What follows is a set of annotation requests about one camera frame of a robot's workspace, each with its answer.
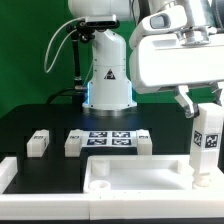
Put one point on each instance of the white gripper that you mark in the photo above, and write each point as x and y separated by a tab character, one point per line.
160	63

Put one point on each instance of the white desk top tray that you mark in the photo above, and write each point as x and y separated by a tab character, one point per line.
138	173

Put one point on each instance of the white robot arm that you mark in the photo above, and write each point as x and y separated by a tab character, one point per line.
109	92

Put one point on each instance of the fiducial marker sheet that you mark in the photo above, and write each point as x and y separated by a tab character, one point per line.
109	139

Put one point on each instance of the white front fence bar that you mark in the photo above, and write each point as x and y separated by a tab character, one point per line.
118	205

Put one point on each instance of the white left fence block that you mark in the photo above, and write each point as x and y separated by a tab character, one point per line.
8	170

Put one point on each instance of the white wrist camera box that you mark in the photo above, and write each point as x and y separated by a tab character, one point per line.
166	21

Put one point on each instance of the black camera pole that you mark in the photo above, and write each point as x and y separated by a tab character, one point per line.
80	90

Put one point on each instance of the black camera on pole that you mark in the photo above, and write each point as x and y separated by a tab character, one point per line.
85	27

